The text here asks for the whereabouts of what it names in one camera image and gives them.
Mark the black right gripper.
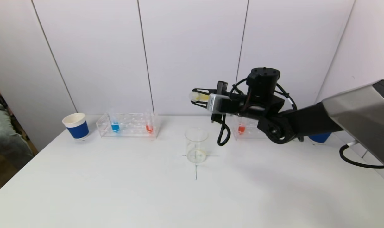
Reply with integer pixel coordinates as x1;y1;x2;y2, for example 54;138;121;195
191;81;247;123

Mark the test tube with yellow pigment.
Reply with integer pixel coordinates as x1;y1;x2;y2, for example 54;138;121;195
189;91;211;102

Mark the test tube with red liquid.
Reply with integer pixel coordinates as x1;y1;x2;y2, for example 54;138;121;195
144;109;154;134
238;114;248;135

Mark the clear glass beaker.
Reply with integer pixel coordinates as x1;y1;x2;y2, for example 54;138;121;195
185;126;209;164

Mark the clear acrylic test tube rack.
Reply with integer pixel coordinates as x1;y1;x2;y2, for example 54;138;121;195
96;113;160;138
231;114;266;140

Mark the test tube with blue liquid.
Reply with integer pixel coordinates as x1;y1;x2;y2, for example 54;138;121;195
109;109;121;134

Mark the blue white paper cup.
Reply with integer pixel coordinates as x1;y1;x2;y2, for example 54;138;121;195
62;113;90;141
308;132;332;143

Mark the person in grey trousers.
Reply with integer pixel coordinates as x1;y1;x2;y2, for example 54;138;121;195
0;74;35;171

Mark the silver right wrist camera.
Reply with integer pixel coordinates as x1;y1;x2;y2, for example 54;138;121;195
208;93;230;113

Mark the black looped camera cable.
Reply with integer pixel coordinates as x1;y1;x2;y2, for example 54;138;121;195
217;113;231;147

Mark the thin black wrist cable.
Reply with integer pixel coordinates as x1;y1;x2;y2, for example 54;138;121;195
276;83;297;111

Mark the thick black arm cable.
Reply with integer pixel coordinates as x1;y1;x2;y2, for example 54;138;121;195
339;143;384;169

